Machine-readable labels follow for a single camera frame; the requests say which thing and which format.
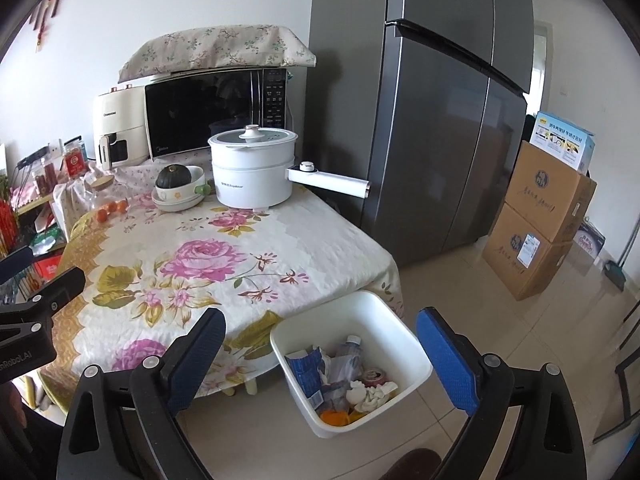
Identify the black microwave oven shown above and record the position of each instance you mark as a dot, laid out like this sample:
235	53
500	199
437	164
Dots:
200	115

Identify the dark dustpan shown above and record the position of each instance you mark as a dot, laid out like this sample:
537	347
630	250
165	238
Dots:
614	276

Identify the red cartoon drink can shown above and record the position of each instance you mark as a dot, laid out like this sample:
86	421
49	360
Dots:
375	376

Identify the plain white bowl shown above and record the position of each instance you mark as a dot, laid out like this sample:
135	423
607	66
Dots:
175	205

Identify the glass jar of red sticks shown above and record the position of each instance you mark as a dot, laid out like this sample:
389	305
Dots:
47	177

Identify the glass pot lid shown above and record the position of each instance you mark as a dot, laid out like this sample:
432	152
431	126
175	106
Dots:
250	136

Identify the blue milk carton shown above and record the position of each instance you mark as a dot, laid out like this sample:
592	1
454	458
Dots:
305	375

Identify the brown slipper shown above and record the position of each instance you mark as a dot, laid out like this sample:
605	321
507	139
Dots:
415	465

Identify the white wall socket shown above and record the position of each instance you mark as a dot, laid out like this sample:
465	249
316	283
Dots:
56	148

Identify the blue and white box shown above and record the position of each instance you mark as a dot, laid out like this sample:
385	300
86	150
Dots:
562	140

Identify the white printed bag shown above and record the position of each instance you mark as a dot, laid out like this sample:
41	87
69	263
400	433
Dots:
590	242

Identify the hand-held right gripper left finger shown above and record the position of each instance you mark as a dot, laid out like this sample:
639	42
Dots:
197	360

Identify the clear plastic bottle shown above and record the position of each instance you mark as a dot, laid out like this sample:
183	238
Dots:
347	357

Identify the cream air fryer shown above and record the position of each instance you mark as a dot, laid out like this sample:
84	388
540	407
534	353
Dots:
117	120

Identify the black metal frame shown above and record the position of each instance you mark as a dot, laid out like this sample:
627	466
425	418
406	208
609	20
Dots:
625	370

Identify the floral cloth cover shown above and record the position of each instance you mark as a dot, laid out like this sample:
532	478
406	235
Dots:
215	50

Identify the glass jar with wooden lid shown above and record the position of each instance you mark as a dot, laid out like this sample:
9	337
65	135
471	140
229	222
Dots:
102	190

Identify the red box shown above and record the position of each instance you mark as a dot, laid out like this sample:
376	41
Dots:
47	266

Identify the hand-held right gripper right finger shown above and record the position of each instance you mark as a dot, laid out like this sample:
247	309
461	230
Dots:
445	360

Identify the white electric cooking pot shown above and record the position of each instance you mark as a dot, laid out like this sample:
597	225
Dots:
250	180

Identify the green packet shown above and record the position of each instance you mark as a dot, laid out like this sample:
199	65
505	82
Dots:
47	240

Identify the red wall decoration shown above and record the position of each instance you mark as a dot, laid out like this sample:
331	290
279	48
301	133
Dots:
50	5

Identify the red label glass jar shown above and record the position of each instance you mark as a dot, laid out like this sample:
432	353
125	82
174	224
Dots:
75	160

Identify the white flowered bowl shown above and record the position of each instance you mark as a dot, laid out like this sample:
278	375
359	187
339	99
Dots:
192	187

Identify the grey refrigerator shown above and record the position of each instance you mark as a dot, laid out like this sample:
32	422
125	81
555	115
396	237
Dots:
425	135

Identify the white paper towel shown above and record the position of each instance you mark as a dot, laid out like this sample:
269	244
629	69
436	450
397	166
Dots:
372	397

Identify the white plastic bin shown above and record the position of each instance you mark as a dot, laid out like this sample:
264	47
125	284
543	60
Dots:
370	320

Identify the round orange peel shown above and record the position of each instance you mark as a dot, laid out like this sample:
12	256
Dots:
335	417

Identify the green pumpkin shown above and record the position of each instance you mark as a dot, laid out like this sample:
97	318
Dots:
173	177

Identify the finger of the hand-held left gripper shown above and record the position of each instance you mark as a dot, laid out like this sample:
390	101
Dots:
55	292
15	262

